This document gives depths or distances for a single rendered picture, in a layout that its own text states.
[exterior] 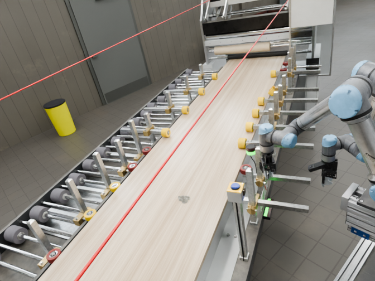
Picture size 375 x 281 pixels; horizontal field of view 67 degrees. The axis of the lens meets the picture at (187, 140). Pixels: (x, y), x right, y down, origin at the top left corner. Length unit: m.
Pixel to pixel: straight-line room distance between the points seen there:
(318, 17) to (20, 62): 4.78
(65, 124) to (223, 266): 4.31
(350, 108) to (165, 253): 1.09
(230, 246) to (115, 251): 0.70
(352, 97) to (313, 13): 2.92
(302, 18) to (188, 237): 3.17
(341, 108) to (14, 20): 5.40
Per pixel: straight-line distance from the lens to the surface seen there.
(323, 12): 4.06
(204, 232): 1.62
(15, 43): 5.91
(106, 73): 6.41
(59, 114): 5.47
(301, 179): 1.96
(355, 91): 1.23
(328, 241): 2.77
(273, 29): 4.20
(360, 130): 1.29
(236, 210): 1.44
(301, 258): 2.63
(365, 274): 2.38
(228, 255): 1.87
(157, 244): 1.64
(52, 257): 1.87
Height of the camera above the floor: 2.11
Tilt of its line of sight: 30 degrees down
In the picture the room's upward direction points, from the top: 12 degrees counter-clockwise
